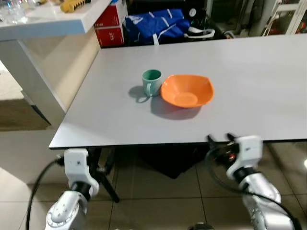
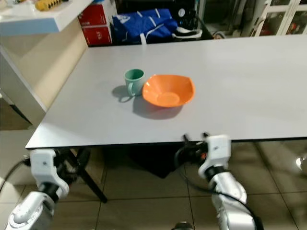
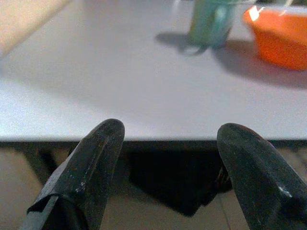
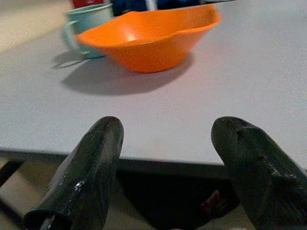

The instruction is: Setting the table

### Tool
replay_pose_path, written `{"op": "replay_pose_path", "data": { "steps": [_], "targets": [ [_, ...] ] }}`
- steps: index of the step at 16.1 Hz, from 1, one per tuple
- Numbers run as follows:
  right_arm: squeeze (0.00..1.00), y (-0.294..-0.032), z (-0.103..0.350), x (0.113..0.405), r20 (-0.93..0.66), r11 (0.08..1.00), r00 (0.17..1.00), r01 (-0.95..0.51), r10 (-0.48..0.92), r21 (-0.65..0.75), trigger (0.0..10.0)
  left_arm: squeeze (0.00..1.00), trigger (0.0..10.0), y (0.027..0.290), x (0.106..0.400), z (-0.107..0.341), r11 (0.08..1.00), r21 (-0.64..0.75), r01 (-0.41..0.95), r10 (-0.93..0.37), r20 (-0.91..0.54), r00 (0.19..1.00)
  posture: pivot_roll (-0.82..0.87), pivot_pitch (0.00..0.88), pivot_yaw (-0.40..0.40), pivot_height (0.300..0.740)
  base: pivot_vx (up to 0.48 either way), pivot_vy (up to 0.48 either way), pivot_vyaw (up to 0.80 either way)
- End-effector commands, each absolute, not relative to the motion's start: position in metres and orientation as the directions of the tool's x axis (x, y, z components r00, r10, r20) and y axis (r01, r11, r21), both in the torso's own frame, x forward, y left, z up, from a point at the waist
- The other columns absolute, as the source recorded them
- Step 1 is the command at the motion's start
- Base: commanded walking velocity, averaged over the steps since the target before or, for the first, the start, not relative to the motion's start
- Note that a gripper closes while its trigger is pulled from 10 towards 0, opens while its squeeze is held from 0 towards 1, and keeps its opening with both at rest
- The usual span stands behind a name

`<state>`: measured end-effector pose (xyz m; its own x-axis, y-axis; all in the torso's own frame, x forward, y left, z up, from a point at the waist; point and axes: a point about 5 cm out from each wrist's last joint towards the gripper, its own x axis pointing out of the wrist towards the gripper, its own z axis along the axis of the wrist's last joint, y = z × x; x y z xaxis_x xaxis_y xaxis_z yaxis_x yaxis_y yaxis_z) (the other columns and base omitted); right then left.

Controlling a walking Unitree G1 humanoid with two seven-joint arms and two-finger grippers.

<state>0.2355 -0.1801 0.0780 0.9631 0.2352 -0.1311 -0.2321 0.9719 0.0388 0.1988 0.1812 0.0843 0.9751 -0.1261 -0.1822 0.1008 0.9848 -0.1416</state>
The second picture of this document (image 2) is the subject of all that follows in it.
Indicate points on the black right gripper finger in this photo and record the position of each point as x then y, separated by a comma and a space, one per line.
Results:
205, 136
186, 138

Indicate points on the black table leg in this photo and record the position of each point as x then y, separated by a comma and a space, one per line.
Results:
93, 184

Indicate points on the black bag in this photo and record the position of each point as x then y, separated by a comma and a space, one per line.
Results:
153, 160

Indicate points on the orange bowl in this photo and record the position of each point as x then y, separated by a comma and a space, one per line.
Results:
168, 90

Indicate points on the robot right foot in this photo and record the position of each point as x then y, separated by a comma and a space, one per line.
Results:
182, 226

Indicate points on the green mug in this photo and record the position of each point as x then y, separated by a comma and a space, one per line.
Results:
134, 81

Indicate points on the white and black shoe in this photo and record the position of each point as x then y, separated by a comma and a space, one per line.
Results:
187, 31

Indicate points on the blue bag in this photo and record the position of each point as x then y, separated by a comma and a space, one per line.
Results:
144, 24

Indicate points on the white glass door cabinet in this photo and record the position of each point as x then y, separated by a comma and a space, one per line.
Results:
278, 14

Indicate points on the red cardboard box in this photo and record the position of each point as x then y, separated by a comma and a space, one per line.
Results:
98, 21

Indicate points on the white counter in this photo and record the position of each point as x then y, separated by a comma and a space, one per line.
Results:
48, 19

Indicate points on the yellow object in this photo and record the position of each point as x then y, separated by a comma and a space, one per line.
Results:
48, 4

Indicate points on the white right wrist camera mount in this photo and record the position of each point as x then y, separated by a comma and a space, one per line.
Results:
216, 151

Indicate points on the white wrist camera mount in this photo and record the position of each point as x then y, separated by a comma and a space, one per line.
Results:
216, 151
43, 167

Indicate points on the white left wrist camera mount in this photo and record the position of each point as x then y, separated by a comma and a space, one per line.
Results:
43, 167

